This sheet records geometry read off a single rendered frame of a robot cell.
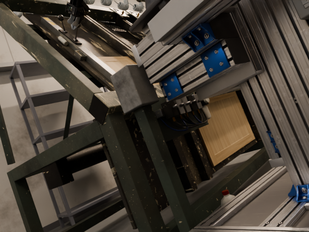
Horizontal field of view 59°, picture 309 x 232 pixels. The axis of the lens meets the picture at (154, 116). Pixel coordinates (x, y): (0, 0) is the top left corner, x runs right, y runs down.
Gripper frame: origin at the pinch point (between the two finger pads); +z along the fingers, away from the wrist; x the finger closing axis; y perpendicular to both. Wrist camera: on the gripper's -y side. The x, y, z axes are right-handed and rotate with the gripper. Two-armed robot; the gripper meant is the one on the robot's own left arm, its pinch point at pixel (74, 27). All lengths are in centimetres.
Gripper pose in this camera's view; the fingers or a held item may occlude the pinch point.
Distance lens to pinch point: 184.3
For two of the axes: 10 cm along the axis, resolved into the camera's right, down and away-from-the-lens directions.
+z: -3.6, 8.0, 4.8
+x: 8.6, 4.8, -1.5
